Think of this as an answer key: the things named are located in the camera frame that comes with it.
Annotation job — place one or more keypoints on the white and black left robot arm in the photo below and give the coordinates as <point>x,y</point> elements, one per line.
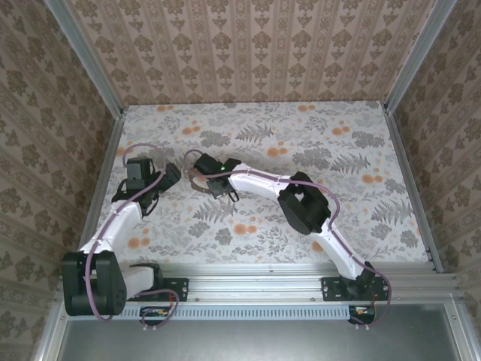
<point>112,225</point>

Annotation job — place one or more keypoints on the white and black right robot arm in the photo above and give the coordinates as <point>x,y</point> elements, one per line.
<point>259,180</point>

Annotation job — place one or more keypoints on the grey sheet metal panel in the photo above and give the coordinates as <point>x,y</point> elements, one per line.
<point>244,342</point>

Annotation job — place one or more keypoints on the aluminium side rail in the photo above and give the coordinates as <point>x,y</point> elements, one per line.
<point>412,188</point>
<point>102,169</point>

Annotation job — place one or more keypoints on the aluminium frame rail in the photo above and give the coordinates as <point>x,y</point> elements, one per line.
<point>255,282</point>

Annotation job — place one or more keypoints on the aluminium corner post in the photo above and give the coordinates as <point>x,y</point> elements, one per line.
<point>88,56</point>
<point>418,56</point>

